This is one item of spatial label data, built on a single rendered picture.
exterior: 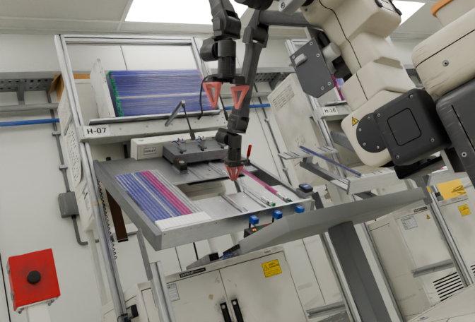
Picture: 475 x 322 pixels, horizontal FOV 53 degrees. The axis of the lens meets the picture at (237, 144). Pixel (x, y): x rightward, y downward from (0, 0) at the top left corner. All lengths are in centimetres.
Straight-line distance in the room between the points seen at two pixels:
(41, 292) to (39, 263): 9
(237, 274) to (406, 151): 114
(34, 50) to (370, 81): 334
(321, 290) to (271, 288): 226
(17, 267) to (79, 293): 192
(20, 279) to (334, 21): 121
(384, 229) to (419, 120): 172
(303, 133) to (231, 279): 138
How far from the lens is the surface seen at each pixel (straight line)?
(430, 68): 104
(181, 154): 217
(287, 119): 326
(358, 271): 147
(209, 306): 199
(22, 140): 382
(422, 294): 274
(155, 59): 449
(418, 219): 285
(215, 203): 187
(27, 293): 164
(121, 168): 215
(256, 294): 209
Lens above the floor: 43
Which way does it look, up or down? 18 degrees up
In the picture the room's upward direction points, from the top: 19 degrees counter-clockwise
